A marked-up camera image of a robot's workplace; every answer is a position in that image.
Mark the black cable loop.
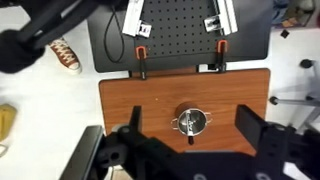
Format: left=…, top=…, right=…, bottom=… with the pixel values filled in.
left=103, top=4, right=126, bottom=64

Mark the stainless steel cup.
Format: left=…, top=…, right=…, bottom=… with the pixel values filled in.
left=170, top=101, right=214, bottom=137

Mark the yellow bag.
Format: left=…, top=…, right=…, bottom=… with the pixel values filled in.
left=0, top=103, right=18, bottom=142

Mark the black and white marker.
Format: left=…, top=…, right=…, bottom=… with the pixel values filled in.
left=186, top=109, right=196, bottom=146

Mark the aluminium extrusion rail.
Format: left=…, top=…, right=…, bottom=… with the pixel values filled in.
left=203, top=0, right=240, bottom=37
left=121, top=0, right=153, bottom=38

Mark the black perforated breadboard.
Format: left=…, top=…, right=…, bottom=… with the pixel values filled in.
left=133, top=0, right=234, bottom=58

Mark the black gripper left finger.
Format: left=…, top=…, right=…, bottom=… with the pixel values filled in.
left=129, top=105, right=143, bottom=134

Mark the grey table base with casters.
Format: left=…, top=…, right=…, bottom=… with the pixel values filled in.
left=269, top=58, right=320, bottom=134

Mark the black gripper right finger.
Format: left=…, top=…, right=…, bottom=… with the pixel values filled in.
left=234, top=104, right=268, bottom=158

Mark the multicoloured fabric item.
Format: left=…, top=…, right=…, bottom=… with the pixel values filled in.
left=271, top=0, right=315, bottom=28

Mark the red and white sneaker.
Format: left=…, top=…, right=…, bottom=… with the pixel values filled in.
left=49, top=37, right=83, bottom=75

